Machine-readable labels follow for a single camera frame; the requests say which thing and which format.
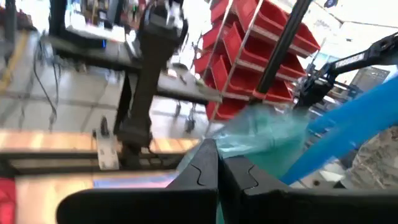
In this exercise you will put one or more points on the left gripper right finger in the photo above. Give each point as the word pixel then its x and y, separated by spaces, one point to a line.
pixel 264 202

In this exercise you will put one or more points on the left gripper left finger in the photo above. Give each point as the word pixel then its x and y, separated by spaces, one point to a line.
pixel 186 202

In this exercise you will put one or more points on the teal plastic trash bag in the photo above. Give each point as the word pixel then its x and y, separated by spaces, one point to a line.
pixel 264 137

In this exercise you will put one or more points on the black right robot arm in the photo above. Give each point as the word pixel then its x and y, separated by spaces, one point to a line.
pixel 146 77

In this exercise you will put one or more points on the metal rack with red bins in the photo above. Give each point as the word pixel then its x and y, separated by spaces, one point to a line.
pixel 248 62

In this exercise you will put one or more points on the grey work table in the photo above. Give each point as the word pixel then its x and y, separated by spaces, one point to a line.
pixel 102 53

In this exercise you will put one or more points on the red black padded gloves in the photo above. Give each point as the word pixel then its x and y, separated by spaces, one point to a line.
pixel 6 199

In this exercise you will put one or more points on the black aluminium table frame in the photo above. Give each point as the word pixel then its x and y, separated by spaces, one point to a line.
pixel 280 46

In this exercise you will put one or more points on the grey metal bracket plate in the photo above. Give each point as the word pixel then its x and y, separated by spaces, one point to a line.
pixel 107 151

